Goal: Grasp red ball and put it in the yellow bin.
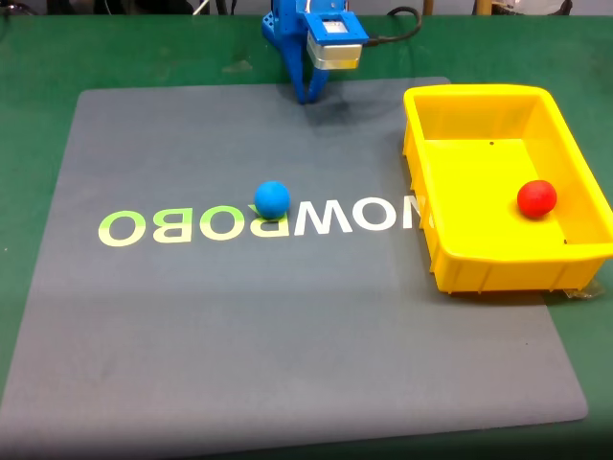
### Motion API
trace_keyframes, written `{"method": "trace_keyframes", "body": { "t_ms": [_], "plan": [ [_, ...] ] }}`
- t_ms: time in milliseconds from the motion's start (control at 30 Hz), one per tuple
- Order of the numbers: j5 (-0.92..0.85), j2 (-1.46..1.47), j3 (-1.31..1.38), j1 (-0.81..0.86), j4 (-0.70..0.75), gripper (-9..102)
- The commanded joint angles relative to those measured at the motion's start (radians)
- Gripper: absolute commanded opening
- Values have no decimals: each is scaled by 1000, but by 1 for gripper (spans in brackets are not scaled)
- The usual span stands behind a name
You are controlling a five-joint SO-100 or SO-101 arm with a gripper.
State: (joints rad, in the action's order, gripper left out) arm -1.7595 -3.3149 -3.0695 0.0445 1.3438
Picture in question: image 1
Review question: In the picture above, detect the clear plastic scrap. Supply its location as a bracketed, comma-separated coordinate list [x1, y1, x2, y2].
[563, 280, 605, 302]

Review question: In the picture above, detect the yellow plastic bin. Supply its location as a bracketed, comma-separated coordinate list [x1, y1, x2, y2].
[401, 83, 613, 294]

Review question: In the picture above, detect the blue ball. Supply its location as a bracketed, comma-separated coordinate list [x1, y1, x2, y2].
[253, 180, 292, 221]

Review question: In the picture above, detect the red ball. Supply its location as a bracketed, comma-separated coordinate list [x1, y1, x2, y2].
[516, 179, 558, 220]

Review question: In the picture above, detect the grey mat with NOWROBO print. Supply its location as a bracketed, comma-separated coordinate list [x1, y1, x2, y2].
[0, 76, 589, 459]

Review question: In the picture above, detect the silver camera in blue frame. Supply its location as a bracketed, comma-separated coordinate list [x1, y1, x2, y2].
[304, 12, 371, 72]

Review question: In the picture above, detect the black camera cable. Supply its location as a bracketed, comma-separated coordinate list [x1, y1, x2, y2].
[366, 6, 423, 48]

